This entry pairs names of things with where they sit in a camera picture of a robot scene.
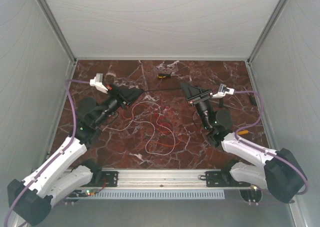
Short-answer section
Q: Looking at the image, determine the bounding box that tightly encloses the red wire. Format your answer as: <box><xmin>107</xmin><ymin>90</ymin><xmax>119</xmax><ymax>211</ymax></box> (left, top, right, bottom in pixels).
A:
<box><xmin>147</xmin><ymin>105</ymin><xmax>176</xmax><ymax>134</ymax></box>

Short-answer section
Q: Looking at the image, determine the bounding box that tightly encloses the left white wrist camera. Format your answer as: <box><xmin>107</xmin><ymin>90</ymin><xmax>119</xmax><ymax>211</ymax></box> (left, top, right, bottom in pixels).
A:
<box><xmin>89</xmin><ymin>73</ymin><xmax>112</xmax><ymax>94</ymax></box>

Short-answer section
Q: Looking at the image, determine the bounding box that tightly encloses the yellow black screwdriver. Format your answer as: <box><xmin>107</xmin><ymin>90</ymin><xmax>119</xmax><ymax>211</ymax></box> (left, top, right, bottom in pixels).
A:
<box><xmin>157</xmin><ymin>73</ymin><xmax>180</xmax><ymax>79</ymax></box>

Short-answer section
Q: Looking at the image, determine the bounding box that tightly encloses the white wire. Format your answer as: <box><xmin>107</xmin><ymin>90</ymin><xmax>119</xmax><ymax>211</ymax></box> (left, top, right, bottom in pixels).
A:
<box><xmin>102</xmin><ymin>101</ymin><xmax>176</xmax><ymax>156</ymax></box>

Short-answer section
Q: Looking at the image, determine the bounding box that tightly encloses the black screwdriver far right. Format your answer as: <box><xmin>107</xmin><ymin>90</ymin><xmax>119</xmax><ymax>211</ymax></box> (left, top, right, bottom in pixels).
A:
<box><xmin>249</xmin><ymin>94</ymin><xmax>257</xmax><ymax>106</ymax></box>

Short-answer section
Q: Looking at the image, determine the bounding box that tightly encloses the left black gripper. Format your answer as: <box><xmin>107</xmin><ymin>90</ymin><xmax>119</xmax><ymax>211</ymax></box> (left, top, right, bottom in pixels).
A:
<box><xmin>95</xmin><ymin>83</ymin><xmax>146</xmax><ymax>127</ymax></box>

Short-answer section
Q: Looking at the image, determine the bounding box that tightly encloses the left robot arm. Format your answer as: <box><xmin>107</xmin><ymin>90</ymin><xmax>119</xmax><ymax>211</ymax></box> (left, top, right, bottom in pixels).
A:
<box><xmin>7</xmin><ymin>84</ymin><xmax>144</xmax><ymax>226</ymax></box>

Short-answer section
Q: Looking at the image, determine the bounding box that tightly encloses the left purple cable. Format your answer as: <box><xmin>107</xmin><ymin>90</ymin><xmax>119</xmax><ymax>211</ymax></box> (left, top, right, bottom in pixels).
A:
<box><xmin>3</xmin><ymin>78</ymin><xmax>91</xmax><ymax>227</ymax></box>

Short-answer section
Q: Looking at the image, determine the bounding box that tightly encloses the slotted grey cable duct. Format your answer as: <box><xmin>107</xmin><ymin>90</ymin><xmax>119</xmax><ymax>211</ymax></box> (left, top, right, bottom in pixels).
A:
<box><xmin>93</xmin><ymin>188</ymin><xmax>225</xmax><ymax>200</ymax></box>

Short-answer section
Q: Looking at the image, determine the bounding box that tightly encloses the black handle screwdriver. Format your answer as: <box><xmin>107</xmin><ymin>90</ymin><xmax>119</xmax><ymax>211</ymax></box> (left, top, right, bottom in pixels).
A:
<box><xmin>218</xmin><ymin>98</ymin><xmax>224</xmax><ymax>108</ymax></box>

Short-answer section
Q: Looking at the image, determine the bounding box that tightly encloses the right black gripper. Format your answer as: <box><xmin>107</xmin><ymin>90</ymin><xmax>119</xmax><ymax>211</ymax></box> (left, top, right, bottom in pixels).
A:
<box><xmin>179</xmin><ymin>81</ymin><xmax>214</xmax><ymax>130</ymax></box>

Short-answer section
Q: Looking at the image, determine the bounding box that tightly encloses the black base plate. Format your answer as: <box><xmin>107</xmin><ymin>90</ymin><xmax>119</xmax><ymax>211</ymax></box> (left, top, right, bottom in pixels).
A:
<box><xmin>199</xmin><ymin>170</ymin><xmax>251</xmax><ymax>188</ymax></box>
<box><xmin>92</xmin><ymin>170</ymin><xmax>119</xmax><ymax>188</ymax></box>

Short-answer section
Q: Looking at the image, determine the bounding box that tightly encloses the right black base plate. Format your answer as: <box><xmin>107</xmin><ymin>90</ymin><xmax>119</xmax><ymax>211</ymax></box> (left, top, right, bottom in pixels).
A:
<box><xmin>199</xmin><ymin>170</ymin><xmax>251</xmax><ymax>188</ymax></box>

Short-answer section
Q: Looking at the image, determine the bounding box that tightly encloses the aluminium front rail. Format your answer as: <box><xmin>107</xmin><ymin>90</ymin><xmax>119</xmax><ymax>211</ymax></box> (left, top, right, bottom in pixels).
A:
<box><xmin>27</xmin><ymin>168</ymin><xmax>298</xmax><ymax>188</ymax></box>

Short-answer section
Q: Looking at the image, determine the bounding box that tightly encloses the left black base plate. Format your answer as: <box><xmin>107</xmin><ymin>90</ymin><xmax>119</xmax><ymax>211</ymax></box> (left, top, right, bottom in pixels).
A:
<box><xmin>92</xmin><ymin>170</ymin><xmax>119</xmax><ymax>188</ymax></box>

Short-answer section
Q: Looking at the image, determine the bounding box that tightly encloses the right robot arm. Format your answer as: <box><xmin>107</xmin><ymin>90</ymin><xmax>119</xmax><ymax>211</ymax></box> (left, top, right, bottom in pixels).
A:
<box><xmin>180</xmin><ymin>83</ymin><xmax>309</xmax><ymax>204</ymax></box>

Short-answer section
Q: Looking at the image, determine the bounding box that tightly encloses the orange handle tool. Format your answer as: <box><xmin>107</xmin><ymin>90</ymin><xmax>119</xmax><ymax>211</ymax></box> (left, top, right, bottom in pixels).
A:
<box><xmin>238</xmin><ymin>129</ymin><xmax>249</xmax><ymax>136</ymax></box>

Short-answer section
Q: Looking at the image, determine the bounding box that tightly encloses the orange wire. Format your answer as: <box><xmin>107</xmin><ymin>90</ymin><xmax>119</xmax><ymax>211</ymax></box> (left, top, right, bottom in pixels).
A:
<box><xmin>121</xmin><ymin>106</ymin><xmax>186</xmax><ymax>154</ymax></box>

